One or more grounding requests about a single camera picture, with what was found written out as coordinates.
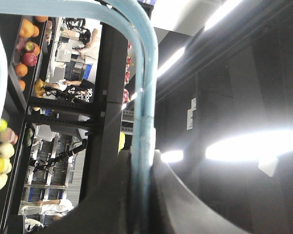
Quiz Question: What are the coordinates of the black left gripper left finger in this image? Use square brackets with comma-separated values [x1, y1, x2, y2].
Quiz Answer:
[41, 150, 131, 234]

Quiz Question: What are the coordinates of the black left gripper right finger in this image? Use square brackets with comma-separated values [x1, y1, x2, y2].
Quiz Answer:
[150, 150, 246, 234]

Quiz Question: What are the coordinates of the light blue shopping basket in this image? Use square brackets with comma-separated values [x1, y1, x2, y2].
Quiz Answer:
[0, 0, 158, 234]

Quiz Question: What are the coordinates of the black fruit display shelf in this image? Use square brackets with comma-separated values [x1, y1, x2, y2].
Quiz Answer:
[0, 13, 125, 234]

